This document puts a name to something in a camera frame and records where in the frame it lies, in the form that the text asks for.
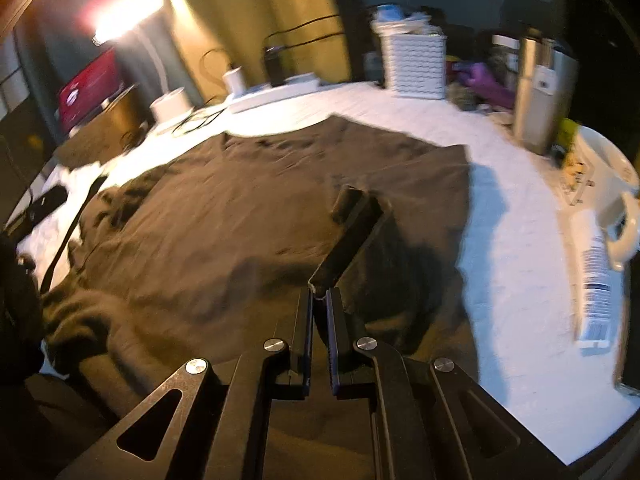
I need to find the steel thermos bottle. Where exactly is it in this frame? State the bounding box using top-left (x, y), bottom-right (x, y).
top-left (513, 27), bottom-right (578, 155)

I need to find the yellow curtain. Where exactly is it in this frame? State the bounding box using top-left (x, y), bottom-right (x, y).
top-left (165, 0), bottom-right (352, 100)

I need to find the white power strip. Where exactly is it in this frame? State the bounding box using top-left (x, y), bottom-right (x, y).
top-left (224, 73), bottom-right (321, 113)

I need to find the black charger adapter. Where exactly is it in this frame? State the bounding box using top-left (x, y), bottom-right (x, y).
top-left (262, 47), bottom-right (286, 87)

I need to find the white plastic basket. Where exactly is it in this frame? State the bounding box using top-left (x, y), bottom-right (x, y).
top-left (371, 13), bottom-right (446, 100)

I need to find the brown cardboard box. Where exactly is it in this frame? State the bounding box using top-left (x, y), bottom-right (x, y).
top-left (53, 84), bottom-right (150, 169)

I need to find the white cartoon mug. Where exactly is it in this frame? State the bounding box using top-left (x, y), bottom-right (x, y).
top-left (560, 126), bottom-right (639, 271)

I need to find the brown t-shirt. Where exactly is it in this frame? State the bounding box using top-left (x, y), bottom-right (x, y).
top-left (41, 114), bottom-right (482, 480)

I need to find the small black cable bundle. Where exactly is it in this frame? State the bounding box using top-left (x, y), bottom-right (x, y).
top-left (119, 121), bottom-right (151, 151)

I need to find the black coiled cable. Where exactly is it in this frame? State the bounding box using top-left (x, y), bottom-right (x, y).
top-left (171, 106), bottom-right (229, 136)

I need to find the white charger adapter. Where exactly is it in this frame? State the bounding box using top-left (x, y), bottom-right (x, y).
top-left (222, 66), bottom-right (246, 99)

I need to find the purple plush toy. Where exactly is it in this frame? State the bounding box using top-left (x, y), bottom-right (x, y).
top-left (454, 62), bottom-right (515, 110)

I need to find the white desk lamp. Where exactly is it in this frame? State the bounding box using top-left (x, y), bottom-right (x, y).
top-left (92, 0), bottom-right (194, 126)

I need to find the white tube with barcode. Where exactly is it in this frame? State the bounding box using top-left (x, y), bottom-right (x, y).
top-left (570, 209), bottom-right (612, 349)

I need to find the red screen tablet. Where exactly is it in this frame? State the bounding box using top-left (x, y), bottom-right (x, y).
top-left (58, 48), bottom-right (124, 133)

